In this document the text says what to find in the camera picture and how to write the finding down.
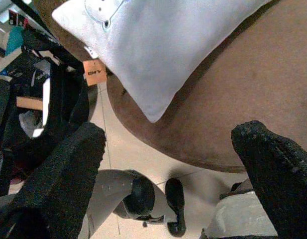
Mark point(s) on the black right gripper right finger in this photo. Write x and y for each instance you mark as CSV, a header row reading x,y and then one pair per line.
x,y
280,174

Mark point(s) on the grey square pillow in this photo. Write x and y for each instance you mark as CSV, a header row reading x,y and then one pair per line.
x,y
148,49

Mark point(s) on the grey robot leg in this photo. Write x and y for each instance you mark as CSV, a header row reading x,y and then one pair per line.
x,y
240,214
108,194

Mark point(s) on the grey robot left leg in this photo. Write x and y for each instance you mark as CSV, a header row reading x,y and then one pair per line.
x,y
108,194

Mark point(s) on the white paper strip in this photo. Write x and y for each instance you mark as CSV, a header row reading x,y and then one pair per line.
x,y
45,99

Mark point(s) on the grey robot right leg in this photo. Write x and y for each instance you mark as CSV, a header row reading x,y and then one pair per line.
x,y
240,214

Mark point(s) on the brown round fabric sofa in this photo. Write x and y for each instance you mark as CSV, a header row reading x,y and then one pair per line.
x,y
242,99

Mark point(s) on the orange paper pillow tag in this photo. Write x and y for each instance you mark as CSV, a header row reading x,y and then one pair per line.
x,y
93,73

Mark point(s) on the brown cardboard piece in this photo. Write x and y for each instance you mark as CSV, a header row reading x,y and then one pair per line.
x,y
29,103

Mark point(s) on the black tripod pole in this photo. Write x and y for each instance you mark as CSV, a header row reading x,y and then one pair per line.
x,y
31,15

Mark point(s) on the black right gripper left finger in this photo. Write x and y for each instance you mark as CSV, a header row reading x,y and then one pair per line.
x,y
56,179

